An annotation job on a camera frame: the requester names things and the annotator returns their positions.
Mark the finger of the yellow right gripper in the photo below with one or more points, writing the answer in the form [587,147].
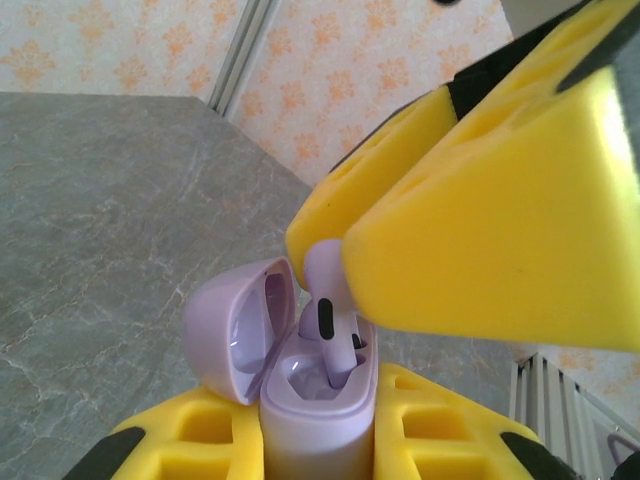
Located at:
[500,225]
[400,140]

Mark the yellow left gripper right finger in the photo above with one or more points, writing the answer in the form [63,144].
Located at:
[395,450]

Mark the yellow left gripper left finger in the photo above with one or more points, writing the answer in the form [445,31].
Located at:
[200,450]

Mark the purple earbud charging case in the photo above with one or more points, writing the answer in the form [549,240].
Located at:
[310,435]

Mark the white earbud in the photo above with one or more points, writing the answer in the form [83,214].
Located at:
[337,345]

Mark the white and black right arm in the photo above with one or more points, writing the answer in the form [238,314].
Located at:
[630,470]

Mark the aluminium frame side rail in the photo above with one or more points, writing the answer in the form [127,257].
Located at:
[545,400]

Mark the aluminium frame post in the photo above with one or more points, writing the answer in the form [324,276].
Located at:
[243,55]

